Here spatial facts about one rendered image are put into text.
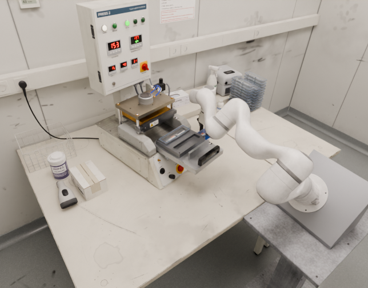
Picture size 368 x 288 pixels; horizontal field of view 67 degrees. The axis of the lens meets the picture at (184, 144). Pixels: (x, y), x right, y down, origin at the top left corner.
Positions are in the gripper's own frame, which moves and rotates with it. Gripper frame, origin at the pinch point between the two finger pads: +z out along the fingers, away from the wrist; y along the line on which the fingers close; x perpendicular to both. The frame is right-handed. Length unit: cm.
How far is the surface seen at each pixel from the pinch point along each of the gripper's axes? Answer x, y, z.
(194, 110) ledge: -12.9, 22.2, -1.1
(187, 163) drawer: 49, -29, -19
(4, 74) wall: 89, 68, -43
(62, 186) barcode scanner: 94, 12, -4
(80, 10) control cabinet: 58, 32, -76
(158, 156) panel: 51, -11, -12
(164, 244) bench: 76, -43, 3
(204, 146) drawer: 35.0, -27.8, -20.6
